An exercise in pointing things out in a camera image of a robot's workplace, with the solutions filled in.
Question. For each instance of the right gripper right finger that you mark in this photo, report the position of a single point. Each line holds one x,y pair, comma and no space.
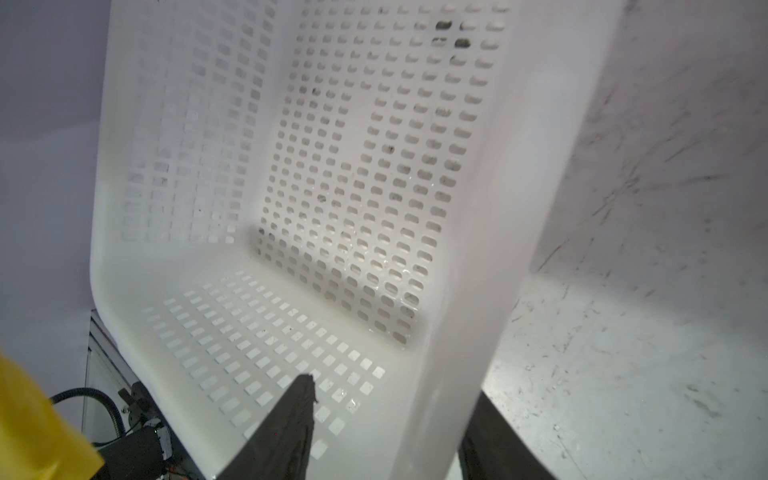
491,449

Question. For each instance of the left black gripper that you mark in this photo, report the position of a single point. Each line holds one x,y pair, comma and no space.
149,449

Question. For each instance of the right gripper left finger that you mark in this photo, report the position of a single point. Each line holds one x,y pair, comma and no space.
280,446

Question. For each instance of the white plastic perforated basket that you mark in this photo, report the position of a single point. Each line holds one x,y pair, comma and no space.
352,190

